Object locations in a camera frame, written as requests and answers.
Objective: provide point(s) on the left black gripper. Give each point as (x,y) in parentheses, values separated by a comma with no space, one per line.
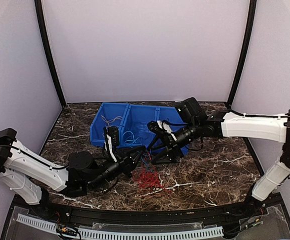
(127,163)

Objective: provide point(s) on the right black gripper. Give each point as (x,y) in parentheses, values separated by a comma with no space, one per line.
(171,147)

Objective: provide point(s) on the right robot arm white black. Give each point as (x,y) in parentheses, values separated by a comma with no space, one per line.
(226,124)

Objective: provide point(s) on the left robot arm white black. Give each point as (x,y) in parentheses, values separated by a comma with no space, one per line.
(82,174)

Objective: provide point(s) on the middle blue storage bin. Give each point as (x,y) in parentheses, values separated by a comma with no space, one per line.
(135,130)

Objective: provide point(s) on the blue storage bin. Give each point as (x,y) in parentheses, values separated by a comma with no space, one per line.
(135,130)
(109,114)
(171,115)

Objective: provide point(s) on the right blue storage bin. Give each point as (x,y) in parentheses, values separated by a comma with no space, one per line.
(171,115)

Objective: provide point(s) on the left blue storage bin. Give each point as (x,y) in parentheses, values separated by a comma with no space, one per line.
(109,114)

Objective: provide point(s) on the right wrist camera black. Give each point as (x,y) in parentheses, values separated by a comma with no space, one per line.
(191,112)

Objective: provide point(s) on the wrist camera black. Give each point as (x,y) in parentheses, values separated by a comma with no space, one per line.
(82,162)
(191,112)

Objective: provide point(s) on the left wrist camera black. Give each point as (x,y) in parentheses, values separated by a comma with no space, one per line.
(82,162)

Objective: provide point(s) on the black front rail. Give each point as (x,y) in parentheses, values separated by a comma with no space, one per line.
(226,214)

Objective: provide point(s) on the right black frame post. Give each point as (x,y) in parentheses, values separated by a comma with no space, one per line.
(243,52)

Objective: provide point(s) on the black frame post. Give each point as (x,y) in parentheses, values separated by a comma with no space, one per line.
(48,51)
(243,52)

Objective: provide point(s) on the left black frame post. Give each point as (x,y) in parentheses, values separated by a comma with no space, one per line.
(48,51)

